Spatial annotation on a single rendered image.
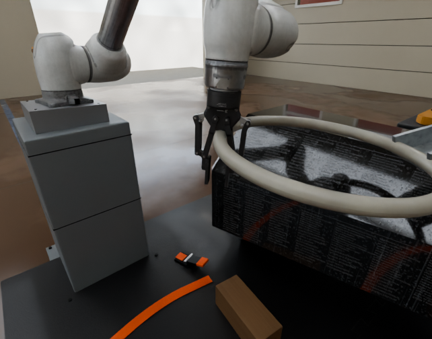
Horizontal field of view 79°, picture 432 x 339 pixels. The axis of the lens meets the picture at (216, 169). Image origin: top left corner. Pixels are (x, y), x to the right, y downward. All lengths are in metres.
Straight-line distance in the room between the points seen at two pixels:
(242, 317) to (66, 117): 1.07
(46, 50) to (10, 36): 5.92
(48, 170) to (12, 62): 6.07
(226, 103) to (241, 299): 0.90
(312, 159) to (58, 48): 1.07
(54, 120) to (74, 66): 0.24
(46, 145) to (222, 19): 0.85
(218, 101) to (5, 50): 6.75
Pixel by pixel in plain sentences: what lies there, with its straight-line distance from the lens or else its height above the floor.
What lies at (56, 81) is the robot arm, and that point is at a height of 0.98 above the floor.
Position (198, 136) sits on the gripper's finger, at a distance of 0.63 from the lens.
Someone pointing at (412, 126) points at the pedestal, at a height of 0.74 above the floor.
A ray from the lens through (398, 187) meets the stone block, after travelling 1.00.
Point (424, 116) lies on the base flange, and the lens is 1.70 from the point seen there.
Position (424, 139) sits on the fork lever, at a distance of 0.85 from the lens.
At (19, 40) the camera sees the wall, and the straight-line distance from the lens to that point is 7.21.
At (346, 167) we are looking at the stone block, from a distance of 1.03.
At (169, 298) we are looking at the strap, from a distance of 1.42.
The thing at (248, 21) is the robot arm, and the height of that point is 1.16.
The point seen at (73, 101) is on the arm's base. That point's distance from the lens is 1.25.
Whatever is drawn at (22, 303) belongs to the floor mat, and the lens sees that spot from 1.66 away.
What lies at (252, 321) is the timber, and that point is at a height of 0.13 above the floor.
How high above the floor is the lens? 1.13
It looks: 26 degrees down
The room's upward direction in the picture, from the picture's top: straight up
